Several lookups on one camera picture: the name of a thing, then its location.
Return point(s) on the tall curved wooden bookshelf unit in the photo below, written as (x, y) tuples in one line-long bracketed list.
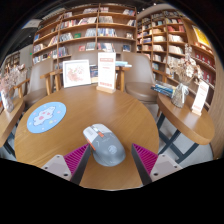
[(170, 40)]

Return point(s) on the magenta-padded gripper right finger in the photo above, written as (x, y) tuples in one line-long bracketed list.
[(146, 159)]

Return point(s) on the distant wooden bookshelf unit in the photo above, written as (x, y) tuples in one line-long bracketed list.
[(11, 60)]

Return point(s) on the white hanging ceiling panel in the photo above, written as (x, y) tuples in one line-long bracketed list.
[(31, 23)]

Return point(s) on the dark upright book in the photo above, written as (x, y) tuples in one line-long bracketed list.
[(94, 73)]

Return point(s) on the stack of dark blue books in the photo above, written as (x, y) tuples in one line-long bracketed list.
[(163, 89)]

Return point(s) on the small white card sign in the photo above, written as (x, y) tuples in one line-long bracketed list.
[(200, 98)]

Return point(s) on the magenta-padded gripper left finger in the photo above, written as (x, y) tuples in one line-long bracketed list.
[(77, 158)]

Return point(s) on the light blue flat book stack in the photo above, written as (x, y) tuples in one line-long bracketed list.
[(123, 63)]

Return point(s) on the round wooden side table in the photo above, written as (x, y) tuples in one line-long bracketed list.
[(8, 121), (186, 120)]

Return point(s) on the round light blue mouse pad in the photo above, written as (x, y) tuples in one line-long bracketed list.
[(46, 117)]

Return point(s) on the grey computer mouse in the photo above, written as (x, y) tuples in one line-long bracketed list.
[(106, 146)]

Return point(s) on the white and red sign stand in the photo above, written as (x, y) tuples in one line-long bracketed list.
[(106, 71)]

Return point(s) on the glass vase with dried flowers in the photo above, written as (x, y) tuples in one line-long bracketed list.
[(180, 95), (7, 100)]

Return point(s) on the white framed floral picture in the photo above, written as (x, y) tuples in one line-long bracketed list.
[(76, 73)]

